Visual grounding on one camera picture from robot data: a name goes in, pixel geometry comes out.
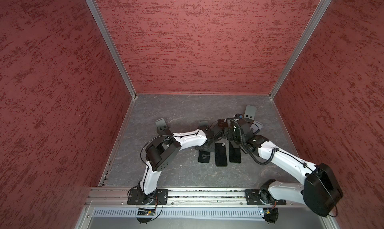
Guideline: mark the black round phone stand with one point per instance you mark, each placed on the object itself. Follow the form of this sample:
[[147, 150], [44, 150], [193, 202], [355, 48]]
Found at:
[[203, 124]]

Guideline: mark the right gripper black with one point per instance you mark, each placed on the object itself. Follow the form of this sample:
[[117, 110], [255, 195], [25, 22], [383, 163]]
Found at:
[[230, 131]]

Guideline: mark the aluminium front rail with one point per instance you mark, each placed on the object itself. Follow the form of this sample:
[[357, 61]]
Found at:
[[175, 198]]

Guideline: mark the green-edged phone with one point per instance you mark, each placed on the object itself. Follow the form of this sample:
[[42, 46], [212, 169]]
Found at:
[[204, 157]]

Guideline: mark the far left phone stand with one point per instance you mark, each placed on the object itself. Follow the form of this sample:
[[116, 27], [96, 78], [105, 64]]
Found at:
[[161, 126]]

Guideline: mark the aluminium corner post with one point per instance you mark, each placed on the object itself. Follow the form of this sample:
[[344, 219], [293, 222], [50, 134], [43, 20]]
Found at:
[[94, 9], [306, 35]]

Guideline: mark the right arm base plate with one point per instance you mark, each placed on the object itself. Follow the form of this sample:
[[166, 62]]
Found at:
[[261, 198]]

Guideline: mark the white slotted cable duct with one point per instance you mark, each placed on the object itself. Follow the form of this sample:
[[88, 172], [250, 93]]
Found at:
[[190, 213]]

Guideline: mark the left aluminium corner post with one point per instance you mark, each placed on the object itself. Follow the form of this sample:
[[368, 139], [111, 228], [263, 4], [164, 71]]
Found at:
[[94, 9]]

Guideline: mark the purple phone stand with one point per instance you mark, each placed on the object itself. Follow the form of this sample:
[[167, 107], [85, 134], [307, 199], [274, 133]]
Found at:
[[256, 127]]

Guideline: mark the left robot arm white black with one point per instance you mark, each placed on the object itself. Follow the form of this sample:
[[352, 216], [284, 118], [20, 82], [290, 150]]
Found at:
[[162, 150]]

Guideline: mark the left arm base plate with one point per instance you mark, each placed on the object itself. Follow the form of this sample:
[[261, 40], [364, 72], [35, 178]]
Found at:
[[158, 197]]

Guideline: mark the right aluminium corner post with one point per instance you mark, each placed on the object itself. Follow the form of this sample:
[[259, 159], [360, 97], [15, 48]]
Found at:
[[306, 35]]

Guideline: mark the silver-backed phone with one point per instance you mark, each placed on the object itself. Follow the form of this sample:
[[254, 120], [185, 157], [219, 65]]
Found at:
[[221, 155]]

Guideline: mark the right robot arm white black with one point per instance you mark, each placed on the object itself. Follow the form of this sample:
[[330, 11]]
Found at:
[[316, 186]]

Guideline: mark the wooden base grey phone stand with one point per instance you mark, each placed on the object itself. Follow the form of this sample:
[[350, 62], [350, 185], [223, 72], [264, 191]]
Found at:
[[249, 114]]

